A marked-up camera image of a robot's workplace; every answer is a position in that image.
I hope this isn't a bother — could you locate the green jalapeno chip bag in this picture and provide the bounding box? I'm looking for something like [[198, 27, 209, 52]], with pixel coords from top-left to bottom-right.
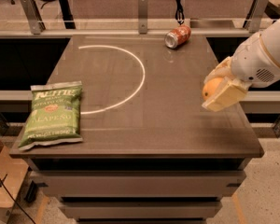
[[18, 81, 82, 150]]

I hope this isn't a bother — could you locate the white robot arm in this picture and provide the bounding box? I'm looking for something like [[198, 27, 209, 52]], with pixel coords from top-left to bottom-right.
[[202, 19, 280, 112]]

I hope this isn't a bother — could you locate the orange soda can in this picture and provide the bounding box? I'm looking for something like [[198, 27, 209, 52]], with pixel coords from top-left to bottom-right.
[[164, 25, 191, 49]]

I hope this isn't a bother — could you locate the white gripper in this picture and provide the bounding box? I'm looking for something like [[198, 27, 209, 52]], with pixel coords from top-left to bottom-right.
[[202, 31, 280, 112]]

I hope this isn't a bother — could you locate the metal bracket post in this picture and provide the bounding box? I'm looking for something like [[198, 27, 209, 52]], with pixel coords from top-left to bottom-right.
[[138, 0, 148, 34], [20, 0, 45, 35], [246, 0, 269, 33]]

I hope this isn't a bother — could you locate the middle metal bracket post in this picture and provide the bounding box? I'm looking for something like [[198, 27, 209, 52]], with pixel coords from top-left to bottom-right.
[[138, 0, 148, 34]]

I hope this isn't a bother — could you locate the black cable at left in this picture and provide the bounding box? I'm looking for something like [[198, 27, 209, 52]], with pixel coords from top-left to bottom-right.
[[0, 165, 36, 224]]

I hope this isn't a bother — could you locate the right metal bracket post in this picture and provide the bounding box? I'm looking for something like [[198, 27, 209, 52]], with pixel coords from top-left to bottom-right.
[[246, 0, 269, 33]]

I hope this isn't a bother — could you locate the black hanging cable loop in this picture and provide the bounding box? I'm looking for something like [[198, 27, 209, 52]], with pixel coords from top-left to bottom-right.
[[173, 0, 186, 26]]

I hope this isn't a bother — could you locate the orange fruit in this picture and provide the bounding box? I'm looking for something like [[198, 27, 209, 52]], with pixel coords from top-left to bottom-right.
[[202, 77, 223, 101]]

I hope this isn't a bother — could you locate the grey table cabinet with drawers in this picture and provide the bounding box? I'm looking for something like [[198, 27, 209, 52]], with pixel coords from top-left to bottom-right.
[[10, 35, 263, 224]]

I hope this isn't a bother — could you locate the left metal bracket post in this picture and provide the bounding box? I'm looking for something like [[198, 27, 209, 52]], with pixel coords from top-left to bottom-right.
[[20, 0, 45, 35]]

